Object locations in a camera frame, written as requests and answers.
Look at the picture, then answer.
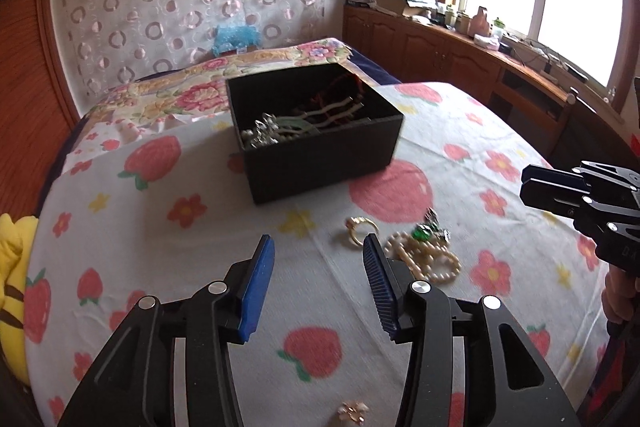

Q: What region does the person's right hand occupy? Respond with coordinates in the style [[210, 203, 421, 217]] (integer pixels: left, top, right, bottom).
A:
[[601, 274, 640, 325]]

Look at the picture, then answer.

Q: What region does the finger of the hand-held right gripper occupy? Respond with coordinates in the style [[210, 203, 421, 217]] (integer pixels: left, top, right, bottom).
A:
[[520, 182, 636, 240], [521, 161, 640, 196]]

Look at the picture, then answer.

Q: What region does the white pearl necklace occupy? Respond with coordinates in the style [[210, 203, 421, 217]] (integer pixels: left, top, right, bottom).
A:
[[385, 231, 462, 285]]

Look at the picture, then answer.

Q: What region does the brown wooden wardrobe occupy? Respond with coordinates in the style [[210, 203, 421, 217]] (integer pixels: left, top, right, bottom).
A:
[[0, 0, 79, 219]]

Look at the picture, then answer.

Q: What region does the gold ring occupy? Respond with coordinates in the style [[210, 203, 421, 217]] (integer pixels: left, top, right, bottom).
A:
[[345, 216, 375, 246]]

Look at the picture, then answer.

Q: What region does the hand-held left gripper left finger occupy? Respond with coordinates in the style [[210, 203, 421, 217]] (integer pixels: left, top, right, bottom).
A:
[[57, 234, 277, 427]]

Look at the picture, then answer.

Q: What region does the white tissue pack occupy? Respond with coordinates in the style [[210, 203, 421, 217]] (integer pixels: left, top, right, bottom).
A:
[[472, 34, 503, 52]]

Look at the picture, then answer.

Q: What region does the pale hair comb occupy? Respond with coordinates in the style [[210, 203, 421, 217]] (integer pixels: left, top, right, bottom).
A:
[[277, 99, 367, 134]]

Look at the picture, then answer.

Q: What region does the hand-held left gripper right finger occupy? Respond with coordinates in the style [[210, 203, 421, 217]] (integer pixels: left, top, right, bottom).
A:
[[362, 233, 581, 427]]

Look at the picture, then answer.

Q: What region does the red cord bracelet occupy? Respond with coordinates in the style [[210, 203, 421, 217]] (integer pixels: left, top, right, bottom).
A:
[[304, 74, 369, 108]]

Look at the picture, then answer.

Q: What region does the pink flower earring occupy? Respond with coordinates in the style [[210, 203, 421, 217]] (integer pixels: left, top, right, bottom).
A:
[[337, 401, 369, 426]]

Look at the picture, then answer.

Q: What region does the black cardboard box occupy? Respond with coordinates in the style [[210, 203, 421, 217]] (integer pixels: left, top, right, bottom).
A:
[[225, 62, 405, 206]]

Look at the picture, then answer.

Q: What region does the green gem brooch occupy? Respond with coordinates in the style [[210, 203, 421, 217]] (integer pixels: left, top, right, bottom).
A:
[[412, 209, 451, 244]]

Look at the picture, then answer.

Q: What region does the dark blue bedsheet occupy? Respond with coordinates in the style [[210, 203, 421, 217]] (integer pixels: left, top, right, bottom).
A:
[[352, 49, 403, 86]]

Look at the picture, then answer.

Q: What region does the silver rhinestone hair ornament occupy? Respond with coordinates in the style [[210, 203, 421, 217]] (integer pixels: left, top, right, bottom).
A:
[[241, 112, 282, 148]]

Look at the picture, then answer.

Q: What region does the strawberry print cloth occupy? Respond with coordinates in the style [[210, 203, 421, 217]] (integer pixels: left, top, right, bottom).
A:
[[22, 82, 616, 427]]

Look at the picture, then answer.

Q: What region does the wooden cabinet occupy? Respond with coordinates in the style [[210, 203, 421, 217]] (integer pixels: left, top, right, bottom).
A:
[[342, 4, 640, 168]]

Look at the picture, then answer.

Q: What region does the blue plastic bag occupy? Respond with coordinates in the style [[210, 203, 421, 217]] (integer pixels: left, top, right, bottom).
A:
[[212, 24, 261, 56]]

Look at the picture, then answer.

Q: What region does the yellow plush toy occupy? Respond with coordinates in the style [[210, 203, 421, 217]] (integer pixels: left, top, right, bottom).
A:
[[0, 213, 39, 383]]

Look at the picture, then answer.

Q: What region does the pink bottle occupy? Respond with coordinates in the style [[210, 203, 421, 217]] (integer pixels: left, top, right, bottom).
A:
[[470, 6, 494, 36]]

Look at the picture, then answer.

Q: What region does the floral blanket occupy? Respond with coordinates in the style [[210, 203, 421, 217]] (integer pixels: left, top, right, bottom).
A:
[[65, 38, 373, 168]]

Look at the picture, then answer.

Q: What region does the open cardboard box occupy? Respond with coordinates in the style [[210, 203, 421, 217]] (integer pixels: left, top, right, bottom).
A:
[[375, 0, 437, 18]]

